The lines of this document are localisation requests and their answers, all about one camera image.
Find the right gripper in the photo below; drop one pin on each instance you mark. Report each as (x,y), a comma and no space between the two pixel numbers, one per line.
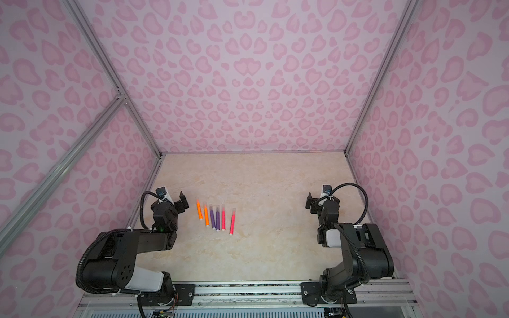
(322,203)

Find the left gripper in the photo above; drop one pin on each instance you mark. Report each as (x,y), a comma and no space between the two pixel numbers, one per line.
(175,205)

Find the orange pen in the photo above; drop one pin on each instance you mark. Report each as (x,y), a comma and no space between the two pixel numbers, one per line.
(198,207)
(206,215)

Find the purple pen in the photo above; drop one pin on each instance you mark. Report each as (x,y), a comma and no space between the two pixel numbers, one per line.
(218,219)
(212,217)

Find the pink pen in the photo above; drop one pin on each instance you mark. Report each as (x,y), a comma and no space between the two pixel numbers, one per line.
(223,218)
(232,223)

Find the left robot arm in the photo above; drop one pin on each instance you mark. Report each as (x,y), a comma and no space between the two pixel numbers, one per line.
(108,265)

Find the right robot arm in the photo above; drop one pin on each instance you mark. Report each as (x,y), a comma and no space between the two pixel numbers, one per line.
(364,254)

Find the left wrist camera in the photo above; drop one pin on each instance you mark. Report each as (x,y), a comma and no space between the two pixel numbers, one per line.
(162,195)

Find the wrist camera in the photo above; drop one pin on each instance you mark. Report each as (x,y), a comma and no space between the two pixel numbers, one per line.
(327,191)
(162,195)

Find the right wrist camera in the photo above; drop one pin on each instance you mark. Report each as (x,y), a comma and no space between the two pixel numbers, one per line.
(327,191)

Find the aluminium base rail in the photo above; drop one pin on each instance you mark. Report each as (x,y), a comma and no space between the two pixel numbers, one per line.
(293,298)

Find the diagonal aluminium frame bar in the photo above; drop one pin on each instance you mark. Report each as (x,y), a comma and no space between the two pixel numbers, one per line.
(25,212)

